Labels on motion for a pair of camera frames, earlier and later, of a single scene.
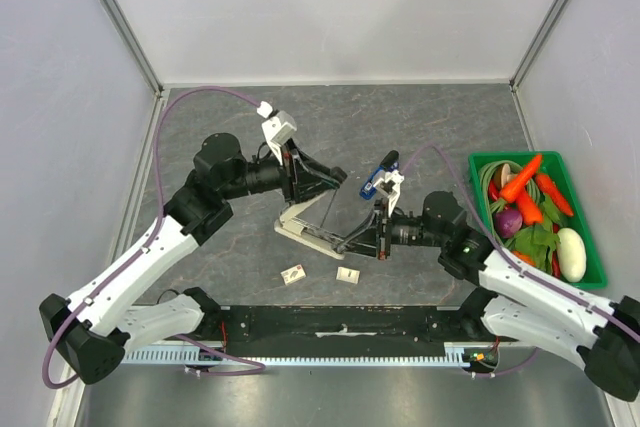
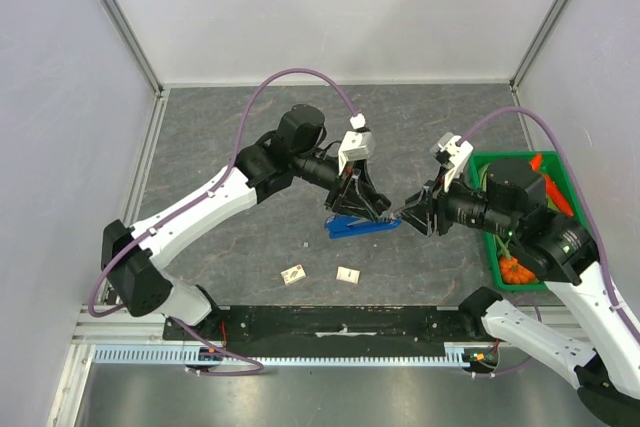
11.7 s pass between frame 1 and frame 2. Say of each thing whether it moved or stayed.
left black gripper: moved
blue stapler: moved
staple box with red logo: stayed
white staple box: stayed
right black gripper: moved
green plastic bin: stayed
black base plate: stayed
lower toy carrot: stayed
